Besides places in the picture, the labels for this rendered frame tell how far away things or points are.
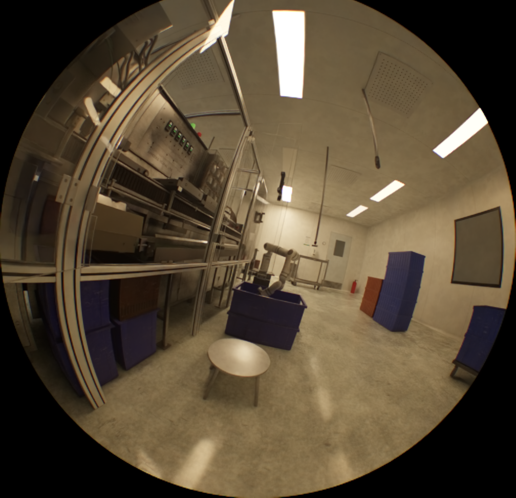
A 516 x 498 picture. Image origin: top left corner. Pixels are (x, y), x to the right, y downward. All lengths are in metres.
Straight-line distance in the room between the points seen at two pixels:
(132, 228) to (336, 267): 6.23
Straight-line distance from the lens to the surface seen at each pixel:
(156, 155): 1.38
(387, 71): 2.16
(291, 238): 6.09
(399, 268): 2.96
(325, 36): 1.99
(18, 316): 0.92
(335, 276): 6.43
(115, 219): 0.64
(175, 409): 0.87
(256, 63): 2.20
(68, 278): 0.52
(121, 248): 0.67
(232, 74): 1.20
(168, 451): 0.79
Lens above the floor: 0.75
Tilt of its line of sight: 4 degrees up
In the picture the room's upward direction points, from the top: 13 degrees clockwise
